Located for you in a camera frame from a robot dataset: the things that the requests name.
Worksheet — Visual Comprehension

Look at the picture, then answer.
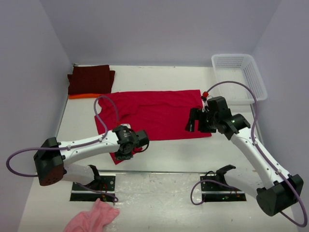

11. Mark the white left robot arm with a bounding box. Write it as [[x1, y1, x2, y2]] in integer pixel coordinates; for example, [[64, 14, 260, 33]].
[[33, 125, 149, 190]]

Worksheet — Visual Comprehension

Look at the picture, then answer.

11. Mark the red t-shirt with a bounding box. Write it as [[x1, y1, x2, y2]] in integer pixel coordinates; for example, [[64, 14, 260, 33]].
[[94, 89, 212, 166]]

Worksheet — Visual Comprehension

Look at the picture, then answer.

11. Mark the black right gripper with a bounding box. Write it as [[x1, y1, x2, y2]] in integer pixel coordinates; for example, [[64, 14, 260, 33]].
[[185, 107, 219, 133]]

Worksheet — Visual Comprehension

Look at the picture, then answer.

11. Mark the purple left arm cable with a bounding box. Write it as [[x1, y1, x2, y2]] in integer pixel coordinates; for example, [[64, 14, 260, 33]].
[[6, 95, 120, 203]]

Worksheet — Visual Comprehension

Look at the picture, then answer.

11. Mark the white plastic basket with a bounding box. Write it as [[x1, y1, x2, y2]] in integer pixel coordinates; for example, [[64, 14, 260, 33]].
[[211, 54, 267, 105]]

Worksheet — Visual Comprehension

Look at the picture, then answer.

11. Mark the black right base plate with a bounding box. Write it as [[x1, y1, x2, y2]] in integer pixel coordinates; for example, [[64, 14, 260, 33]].
[[200, 165, 247, 203]]

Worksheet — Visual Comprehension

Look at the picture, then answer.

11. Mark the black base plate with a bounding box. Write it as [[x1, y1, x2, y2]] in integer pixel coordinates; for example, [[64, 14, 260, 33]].
[[200, 165, 247, 203], [70, 174, 118, 203]]

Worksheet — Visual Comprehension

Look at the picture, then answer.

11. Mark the dark maroon folded t-shirt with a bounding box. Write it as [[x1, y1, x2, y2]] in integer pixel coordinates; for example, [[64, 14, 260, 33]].
[[67, 65, 115, 95]]

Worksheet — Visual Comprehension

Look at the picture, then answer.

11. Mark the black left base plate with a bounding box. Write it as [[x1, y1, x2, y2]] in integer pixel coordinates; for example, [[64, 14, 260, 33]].
[[70, 174, 118, 203]]

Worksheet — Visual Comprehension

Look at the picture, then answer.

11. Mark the orange folded t-shirt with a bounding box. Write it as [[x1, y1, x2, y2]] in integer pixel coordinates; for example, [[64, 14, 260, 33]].
[[68, 93, 102, 100]]

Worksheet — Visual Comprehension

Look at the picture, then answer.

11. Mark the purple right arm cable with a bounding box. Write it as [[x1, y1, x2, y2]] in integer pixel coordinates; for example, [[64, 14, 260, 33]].
[[190, 81, 307, 228]]

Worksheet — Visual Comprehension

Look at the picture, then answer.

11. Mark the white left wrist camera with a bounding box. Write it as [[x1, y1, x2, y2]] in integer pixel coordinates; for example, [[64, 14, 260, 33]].
[[121, 124, 131, 129]]

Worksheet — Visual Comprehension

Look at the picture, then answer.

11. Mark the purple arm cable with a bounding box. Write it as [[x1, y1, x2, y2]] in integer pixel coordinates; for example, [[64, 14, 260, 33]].
[[6, 95, 120, 203], [190, 81, 307, 228]]

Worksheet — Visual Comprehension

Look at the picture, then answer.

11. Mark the pink cloth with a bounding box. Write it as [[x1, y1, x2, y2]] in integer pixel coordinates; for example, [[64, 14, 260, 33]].
[[64, 199, 120, 232]]

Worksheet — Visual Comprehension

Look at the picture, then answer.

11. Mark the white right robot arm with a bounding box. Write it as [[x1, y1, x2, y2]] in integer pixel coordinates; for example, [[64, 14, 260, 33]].
[[185, 97, 304, 217]]

